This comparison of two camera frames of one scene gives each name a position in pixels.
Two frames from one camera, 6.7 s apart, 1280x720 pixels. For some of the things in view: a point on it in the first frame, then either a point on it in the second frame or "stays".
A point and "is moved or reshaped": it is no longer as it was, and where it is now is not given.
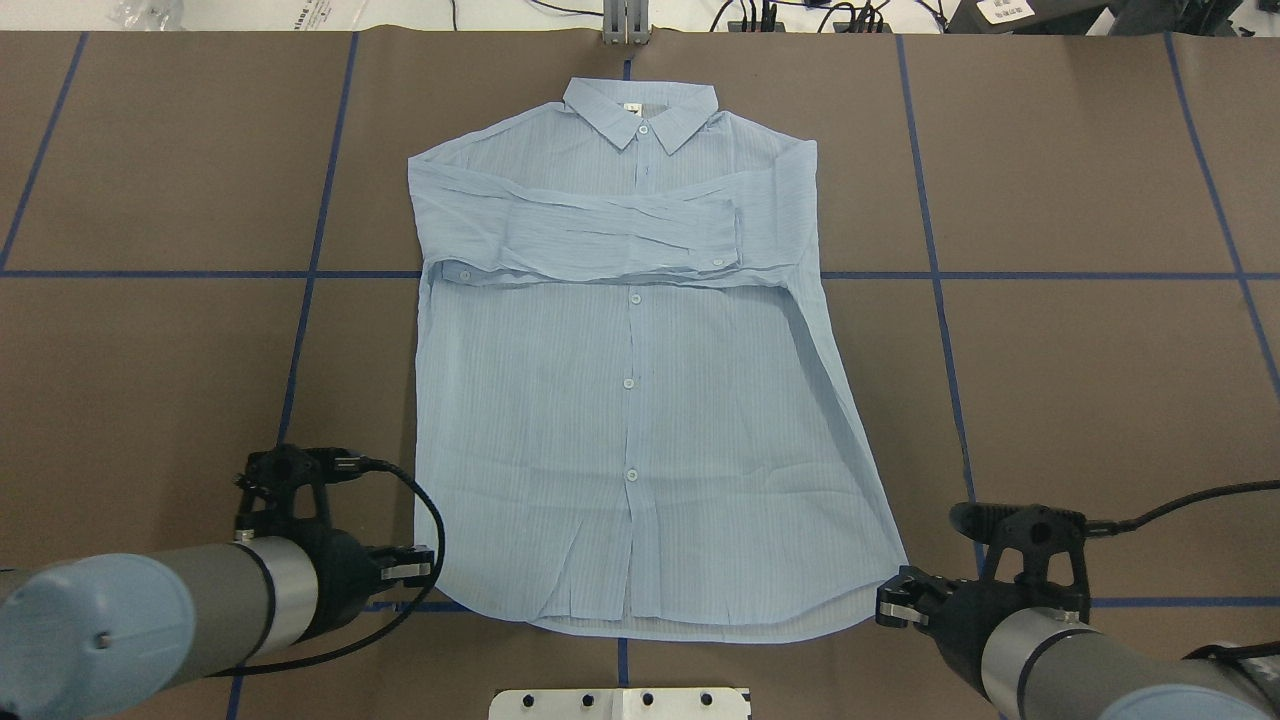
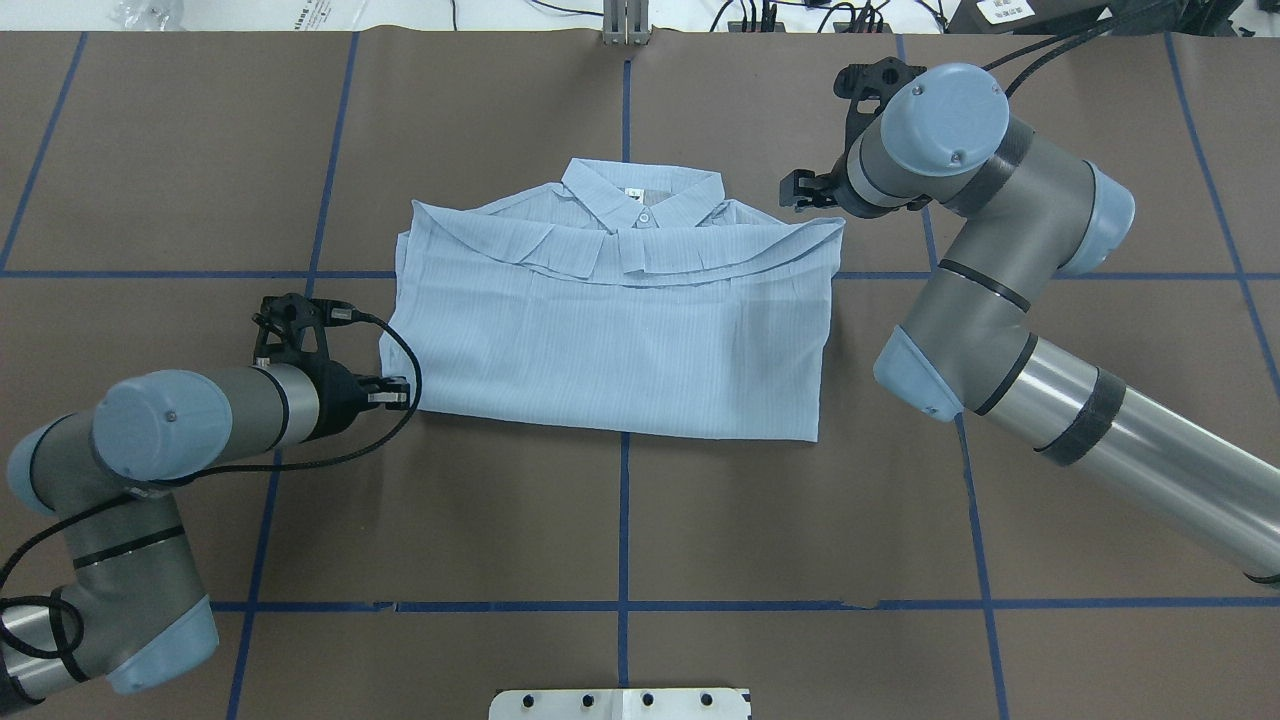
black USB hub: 779,27 stays
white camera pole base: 619,704 stays
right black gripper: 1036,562 → 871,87
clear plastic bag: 148,16 stays
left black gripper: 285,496 → 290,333
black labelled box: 1046,17 stays
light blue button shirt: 636,412 is moved or reshaped
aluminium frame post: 626,22 stays
